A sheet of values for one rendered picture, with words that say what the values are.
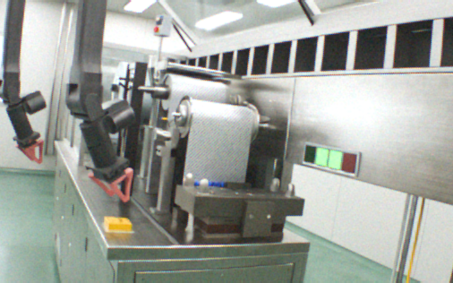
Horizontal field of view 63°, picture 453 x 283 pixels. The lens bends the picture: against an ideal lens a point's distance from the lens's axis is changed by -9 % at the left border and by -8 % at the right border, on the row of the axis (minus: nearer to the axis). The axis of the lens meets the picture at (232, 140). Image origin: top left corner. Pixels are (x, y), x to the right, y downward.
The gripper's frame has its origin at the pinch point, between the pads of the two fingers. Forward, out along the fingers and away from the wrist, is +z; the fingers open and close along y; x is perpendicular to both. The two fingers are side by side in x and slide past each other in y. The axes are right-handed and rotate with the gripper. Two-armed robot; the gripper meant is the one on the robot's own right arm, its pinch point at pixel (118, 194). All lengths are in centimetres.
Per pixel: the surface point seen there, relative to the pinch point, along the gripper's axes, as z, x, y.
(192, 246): 24.3, -12.6, -4.6
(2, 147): 140, -111, 566
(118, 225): 16.5, -3.2, 13.8
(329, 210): 237, -286, 112
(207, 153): 14.4, -43.2, 14.1
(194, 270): 31.7, -10.5, -5.1
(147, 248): 18.7, -2.0, 0.3
